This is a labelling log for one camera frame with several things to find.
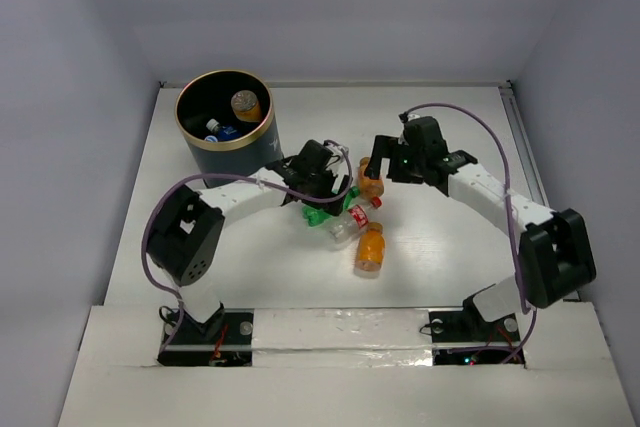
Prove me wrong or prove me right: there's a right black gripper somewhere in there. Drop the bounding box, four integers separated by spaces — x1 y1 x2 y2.
363 134 426 185

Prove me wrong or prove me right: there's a small orange bottle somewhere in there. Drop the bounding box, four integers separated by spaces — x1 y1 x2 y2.
357 157 384 200
354 222 386 277

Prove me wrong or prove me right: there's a green plastic bottle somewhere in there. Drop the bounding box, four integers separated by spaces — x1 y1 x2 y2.
301 186 360 227

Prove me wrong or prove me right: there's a clear bottle red label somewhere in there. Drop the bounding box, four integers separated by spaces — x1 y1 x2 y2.
327 197 382 245

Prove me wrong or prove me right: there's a clear bottle blue label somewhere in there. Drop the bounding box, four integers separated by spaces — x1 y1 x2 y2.
204 118 242 143

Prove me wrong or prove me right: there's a large orange bottle blue label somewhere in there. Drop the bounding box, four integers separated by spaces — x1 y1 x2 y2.
230 90 263 124

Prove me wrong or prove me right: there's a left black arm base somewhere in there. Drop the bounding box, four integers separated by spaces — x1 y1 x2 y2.
157 305 254 367

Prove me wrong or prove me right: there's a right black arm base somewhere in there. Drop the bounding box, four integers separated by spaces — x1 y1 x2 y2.
419 295 525 367

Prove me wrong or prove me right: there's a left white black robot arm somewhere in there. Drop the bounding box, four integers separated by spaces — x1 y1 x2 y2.
140 140 354 350

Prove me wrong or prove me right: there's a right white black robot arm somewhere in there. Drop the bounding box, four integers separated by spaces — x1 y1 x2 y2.
365 117 596 339

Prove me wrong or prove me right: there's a dark bin with gold rim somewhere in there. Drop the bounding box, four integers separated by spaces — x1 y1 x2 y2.
174 70 284 176

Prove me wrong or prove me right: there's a silver foil strip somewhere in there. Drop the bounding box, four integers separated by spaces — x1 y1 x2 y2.
251 308 433 368

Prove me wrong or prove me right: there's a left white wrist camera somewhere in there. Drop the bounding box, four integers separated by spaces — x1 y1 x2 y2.
323 139 349 162

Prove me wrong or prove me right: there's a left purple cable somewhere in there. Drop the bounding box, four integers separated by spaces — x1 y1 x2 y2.
139 139 354 353

